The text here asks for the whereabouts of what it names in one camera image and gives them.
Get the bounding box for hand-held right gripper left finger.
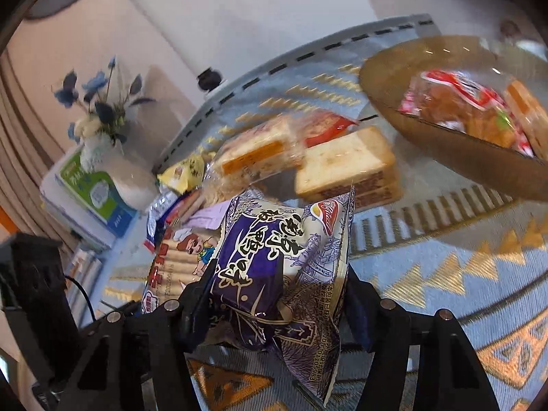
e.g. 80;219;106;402
51;261;223;411

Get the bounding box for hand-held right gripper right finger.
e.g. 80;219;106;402
342;261;501;411

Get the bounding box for purple snack packet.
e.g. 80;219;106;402
210;186;356;403

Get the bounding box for lavender snack packet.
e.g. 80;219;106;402
184;201;233;232

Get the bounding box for blue white snack packet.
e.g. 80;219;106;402
146;190;178;251

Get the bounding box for yellow triangular snack packet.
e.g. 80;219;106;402
157;156;206;193

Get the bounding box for toast sandwich with brown label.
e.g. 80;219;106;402
295;126;403;212

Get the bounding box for brown glass plate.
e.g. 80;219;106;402
359;36;548;202

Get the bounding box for red white bread packet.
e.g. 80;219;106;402
398;71;536;155

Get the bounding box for red cartoon biscuit packet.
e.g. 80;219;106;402
141;227;223;315

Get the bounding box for blue patterned table runner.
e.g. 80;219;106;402
98;13;548;411

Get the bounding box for green white box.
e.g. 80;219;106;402
40;146;138;240

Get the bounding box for beige curtain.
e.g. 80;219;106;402
0;49;82;266

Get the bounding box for white vase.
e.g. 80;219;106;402
80;133;160;214

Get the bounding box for blue and white artificial flowers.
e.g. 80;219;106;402
51;55;157;146

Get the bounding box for black cat figurine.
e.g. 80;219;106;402
197;67;225;92

